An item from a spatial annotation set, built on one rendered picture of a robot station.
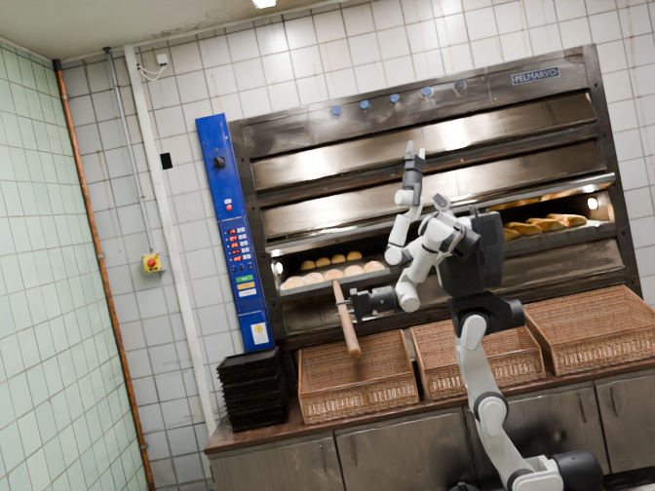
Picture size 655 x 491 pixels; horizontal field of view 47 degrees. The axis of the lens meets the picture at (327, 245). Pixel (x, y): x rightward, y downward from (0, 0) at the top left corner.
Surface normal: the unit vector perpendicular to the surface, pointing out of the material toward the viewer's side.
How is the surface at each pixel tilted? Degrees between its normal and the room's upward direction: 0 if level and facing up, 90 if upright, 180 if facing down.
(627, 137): 90
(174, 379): 90
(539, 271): 70
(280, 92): 90
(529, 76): 90
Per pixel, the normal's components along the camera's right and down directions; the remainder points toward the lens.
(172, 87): -0.04, 0.06
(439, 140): -0.10, -0.28
